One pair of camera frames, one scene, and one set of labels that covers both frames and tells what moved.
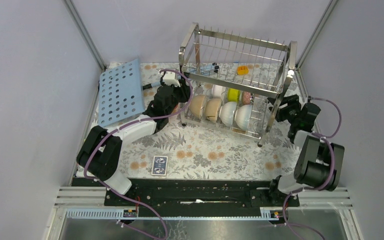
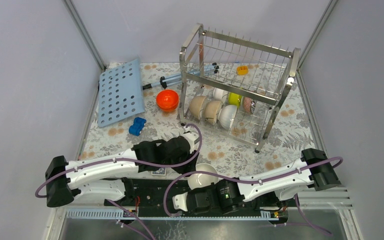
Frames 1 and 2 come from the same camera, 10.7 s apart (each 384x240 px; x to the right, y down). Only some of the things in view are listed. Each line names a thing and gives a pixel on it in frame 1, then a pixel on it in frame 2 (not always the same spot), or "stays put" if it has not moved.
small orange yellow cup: [242, 70] stays put
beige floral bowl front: [196, 105] stays put
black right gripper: [292, 101] -> [199, 190]
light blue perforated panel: [120, 94] stays put
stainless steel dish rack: [233, 82] stays put
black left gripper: [184, 91] -> [190, 167]
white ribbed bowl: [242, 115] -> [199, 180]
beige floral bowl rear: [212, 107] stays put
